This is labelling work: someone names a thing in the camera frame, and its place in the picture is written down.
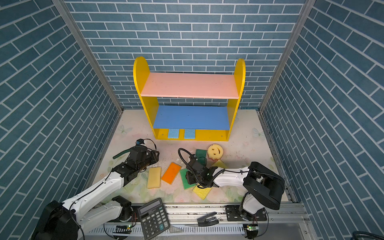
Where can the orange sponge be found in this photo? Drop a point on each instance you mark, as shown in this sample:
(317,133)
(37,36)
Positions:
(171,173)

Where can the yellow sponge right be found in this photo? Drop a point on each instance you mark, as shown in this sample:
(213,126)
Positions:
(220,164)

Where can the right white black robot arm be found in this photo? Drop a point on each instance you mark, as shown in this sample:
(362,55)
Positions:
(264,188)

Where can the yellow sponge front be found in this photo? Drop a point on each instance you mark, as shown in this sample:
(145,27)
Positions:
(202,193)

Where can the bright green sponge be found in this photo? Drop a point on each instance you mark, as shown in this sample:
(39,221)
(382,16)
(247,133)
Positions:
(186,185)

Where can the black binder clip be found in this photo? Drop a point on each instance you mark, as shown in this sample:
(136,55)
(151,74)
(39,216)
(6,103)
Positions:
(208,220)

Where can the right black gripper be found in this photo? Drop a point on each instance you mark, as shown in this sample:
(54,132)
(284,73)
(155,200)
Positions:
(188,176)

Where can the yellow smiley face sponge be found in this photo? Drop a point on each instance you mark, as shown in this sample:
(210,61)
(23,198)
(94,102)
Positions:
(215,152)

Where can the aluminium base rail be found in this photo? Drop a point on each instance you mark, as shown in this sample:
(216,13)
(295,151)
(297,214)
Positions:
(289,214)

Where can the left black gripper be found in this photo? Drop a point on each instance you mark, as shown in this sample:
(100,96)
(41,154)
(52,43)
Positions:
(153,156)

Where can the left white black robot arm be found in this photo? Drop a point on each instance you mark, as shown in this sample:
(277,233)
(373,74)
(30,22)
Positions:
(72,218)

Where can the pale yellow sponge left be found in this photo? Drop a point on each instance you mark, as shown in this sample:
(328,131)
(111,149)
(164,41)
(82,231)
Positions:
(154,178)

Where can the green handled pliers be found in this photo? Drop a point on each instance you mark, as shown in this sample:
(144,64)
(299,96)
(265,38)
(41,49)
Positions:
(124,152)

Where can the black desk calculator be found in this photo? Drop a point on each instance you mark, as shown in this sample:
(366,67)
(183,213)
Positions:
(154,219)

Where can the dark green scrub sponge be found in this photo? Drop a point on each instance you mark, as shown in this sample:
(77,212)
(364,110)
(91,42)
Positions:
(201,156)

